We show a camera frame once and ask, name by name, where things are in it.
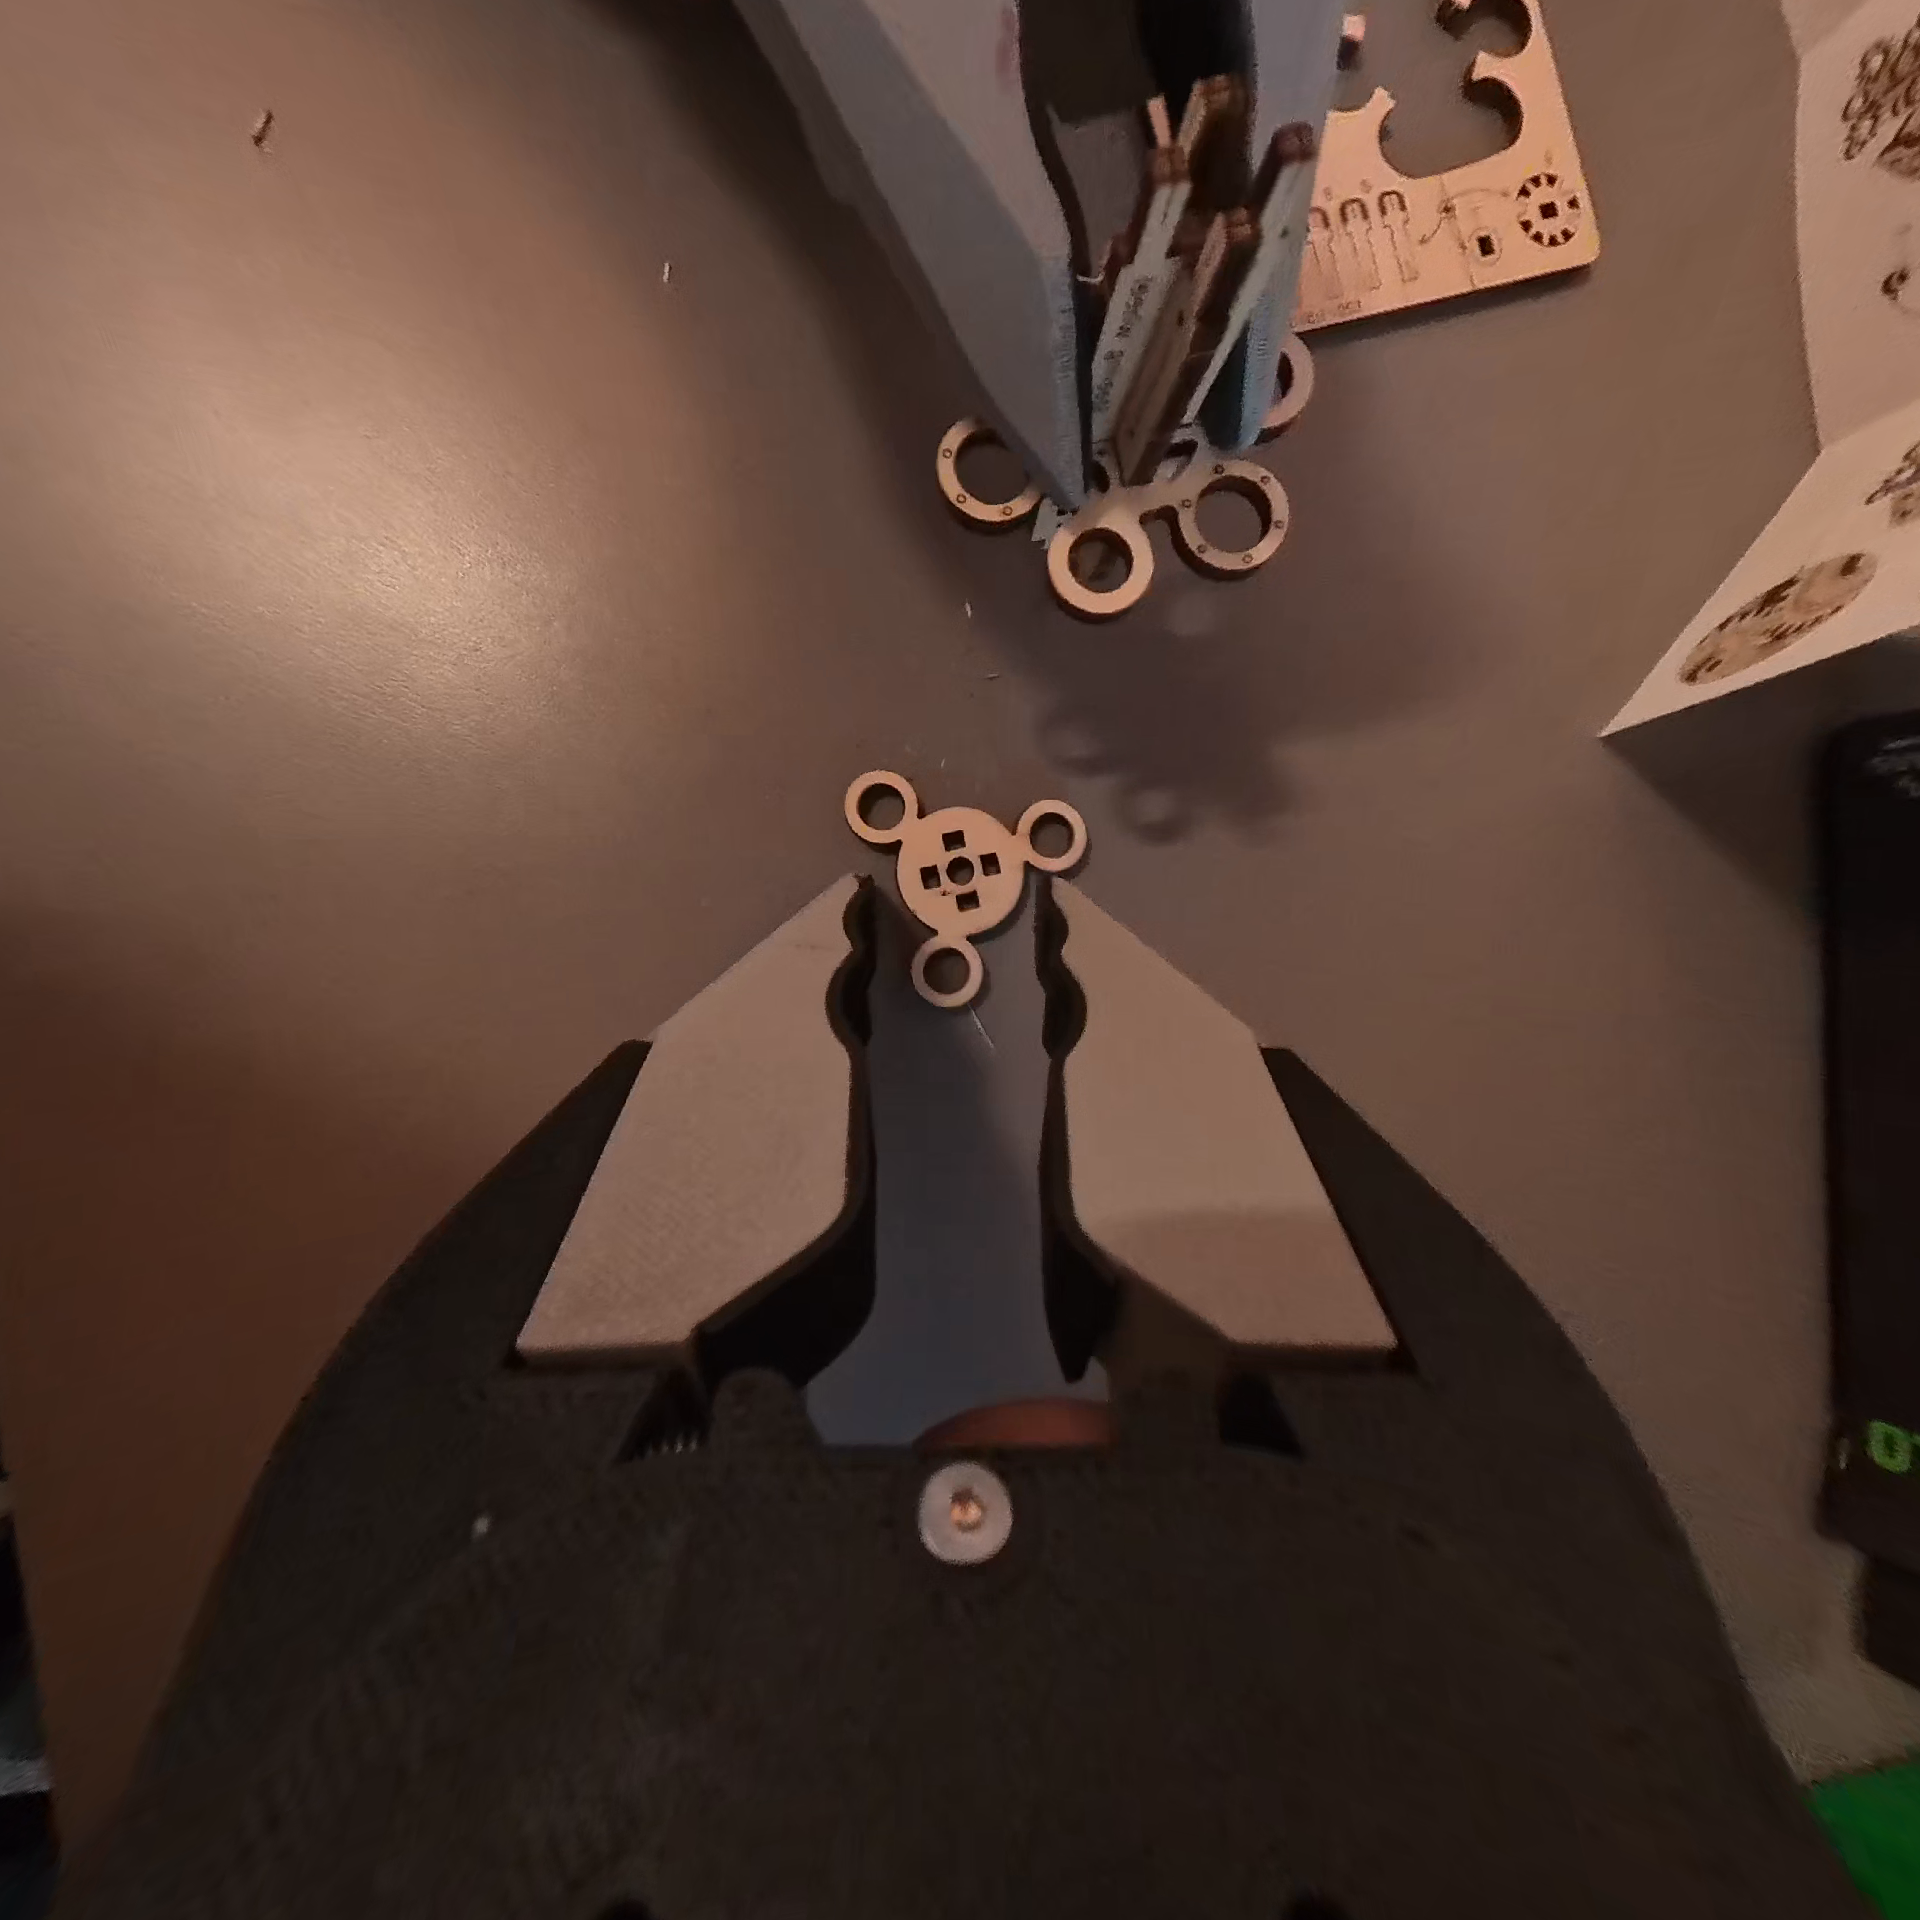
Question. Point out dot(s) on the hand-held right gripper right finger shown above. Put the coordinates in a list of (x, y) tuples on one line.
[(1214, 1183)]

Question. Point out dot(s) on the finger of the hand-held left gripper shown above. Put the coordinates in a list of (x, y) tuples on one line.
[(961, 182), (1288, 182)]

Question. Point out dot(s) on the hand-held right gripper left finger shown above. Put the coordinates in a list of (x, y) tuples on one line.
[(720, 1169)]

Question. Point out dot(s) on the laser-cut wooden parts sheet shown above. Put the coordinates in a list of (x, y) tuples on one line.
[(1500, 164)]

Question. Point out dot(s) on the black model kit box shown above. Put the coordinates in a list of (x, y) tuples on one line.
[(1876, 1123)]

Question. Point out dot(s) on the folded assembly instruction leaflet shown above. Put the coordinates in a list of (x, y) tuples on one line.
[(1844, 302)]

